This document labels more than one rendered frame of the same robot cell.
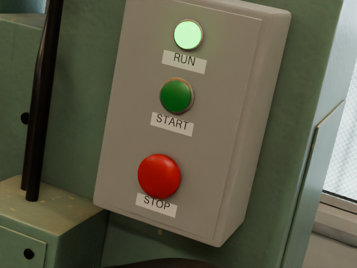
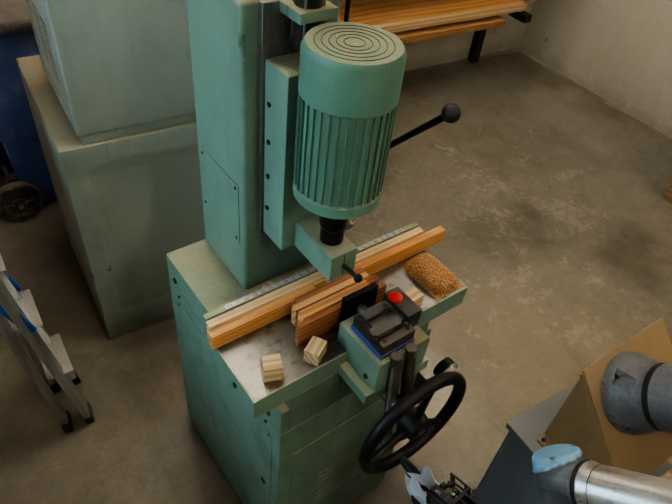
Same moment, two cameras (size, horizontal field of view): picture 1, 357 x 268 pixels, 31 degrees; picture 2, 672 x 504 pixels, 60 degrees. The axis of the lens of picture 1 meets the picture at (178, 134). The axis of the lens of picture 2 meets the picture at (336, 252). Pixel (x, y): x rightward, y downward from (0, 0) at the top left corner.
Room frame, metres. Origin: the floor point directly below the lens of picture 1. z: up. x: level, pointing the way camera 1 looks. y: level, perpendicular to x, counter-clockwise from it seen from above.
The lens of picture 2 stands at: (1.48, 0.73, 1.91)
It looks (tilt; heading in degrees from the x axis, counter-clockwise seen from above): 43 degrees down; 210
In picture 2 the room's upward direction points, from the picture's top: 7 degrees clockwise
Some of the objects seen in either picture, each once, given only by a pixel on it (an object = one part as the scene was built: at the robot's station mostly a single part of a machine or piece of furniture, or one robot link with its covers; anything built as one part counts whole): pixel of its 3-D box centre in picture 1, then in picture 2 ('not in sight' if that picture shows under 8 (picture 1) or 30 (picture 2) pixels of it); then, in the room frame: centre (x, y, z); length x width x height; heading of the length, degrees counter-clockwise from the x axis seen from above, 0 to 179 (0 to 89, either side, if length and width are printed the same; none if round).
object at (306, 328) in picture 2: not in sight; (341, 312); (0.73, 0.33, 0.93); 0.24 x 0.01 x 0.06; 161
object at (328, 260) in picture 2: not in sight; (325, 248); (0.67, 0.23, 1.03); 0.14 x 0.07 x 0.09; 71
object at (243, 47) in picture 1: (189, 110); not in sight; (0.44, 0.00, 1.40); 0.10 x 0.06 x 0.16; 71
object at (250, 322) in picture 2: not in sight; (339, 281); (0.64, 0.27, 0.92); 0.67 x 0.02 x 0.04; 161
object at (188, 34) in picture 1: (187, 35); not in sight; (0.41, 0.01, 1.46); 0.02 x 0.01 x 0.02; 71
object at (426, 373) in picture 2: not in sight; (421, 367); (0.48, 0.47, 0.58); 0.12 x 0.08 x 0.08; 71
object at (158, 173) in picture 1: (159, 176); not in sight; (0.41, 0.01, 1.36); 0.03 x 0.01 x 0.03; 71
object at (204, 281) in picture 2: not in sight; (293, 301); (0.64, 0.14, 0.76); 0.57 x 0.45 x 0.09; 71
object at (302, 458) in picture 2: not in sight; (287, 389); (0.64, 0.14, 0.36); 0.58 x 0.45 x 0.71; 71
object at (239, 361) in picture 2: not in sight; (355, 330); (0.70, 0.36, 0.87); 0.61 x 0.30 x 0.06; 161
